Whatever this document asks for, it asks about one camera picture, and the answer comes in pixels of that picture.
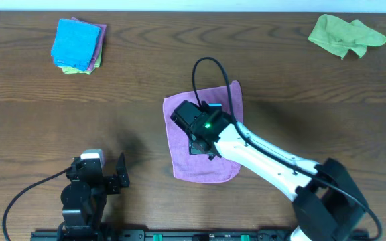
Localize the pink-purple microfiber cloth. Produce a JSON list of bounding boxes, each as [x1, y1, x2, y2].
[[163, 80, 243, 184]]

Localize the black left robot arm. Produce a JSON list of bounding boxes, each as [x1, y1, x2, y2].
[[56, 149, 130, 240]]

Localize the folded blue cloth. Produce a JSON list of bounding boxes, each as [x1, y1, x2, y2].
[[50, 19, 101, 71]]

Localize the folded light green cloth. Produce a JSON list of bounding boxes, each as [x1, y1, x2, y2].
[[60, 48, 102, 75]]

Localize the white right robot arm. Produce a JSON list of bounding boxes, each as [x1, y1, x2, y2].
[[170, 100, 368, 240]]

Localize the folded purple cloth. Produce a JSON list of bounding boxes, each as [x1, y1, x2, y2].
[[66, 18, 107, 71]]

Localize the crumpled green cloth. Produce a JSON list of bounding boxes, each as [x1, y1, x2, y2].
[[308, 14, 386, 60]]

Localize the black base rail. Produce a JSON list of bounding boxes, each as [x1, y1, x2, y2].
[[30, 229, 371, 241]]

